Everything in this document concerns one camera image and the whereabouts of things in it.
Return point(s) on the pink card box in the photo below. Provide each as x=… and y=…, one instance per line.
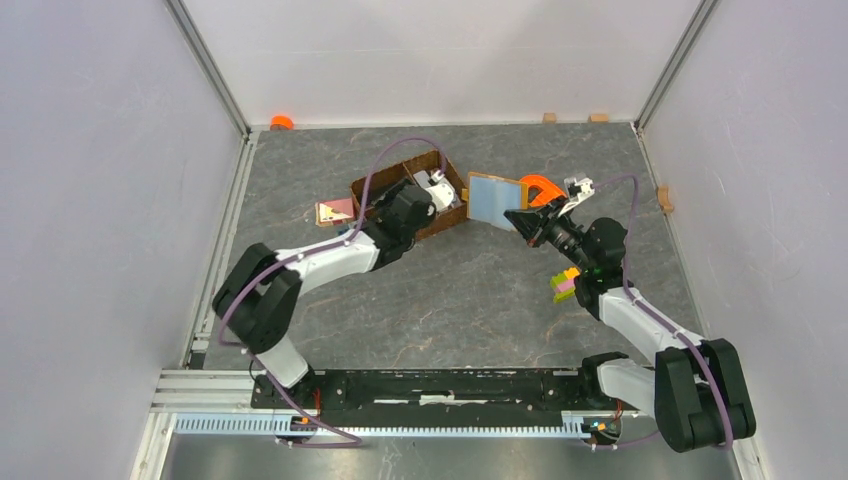
x=334, y=212

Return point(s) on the wooden clip on wall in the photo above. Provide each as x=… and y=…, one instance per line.
x=664, y=199

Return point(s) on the yellow leather card holder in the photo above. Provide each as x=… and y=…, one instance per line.
x=489, y=197

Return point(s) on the brown woven basket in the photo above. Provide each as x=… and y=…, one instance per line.
x=394, y=197

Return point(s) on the pink and green brick stack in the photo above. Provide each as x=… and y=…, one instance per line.
x=563, y=284

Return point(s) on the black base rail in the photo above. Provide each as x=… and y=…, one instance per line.
x=523, y=397

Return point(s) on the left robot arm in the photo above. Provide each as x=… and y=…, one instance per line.
x=257, y=299

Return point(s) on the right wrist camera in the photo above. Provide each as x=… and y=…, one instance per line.
x=578, y=189

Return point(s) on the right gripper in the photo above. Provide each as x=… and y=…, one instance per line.
x=531, y=222

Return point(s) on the orange tape roll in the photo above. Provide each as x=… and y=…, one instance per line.
x=281, y=122

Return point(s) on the orange plastic ring toy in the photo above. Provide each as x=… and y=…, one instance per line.
x=540, y=190

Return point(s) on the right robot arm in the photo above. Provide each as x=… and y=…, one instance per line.
x=694, y=388

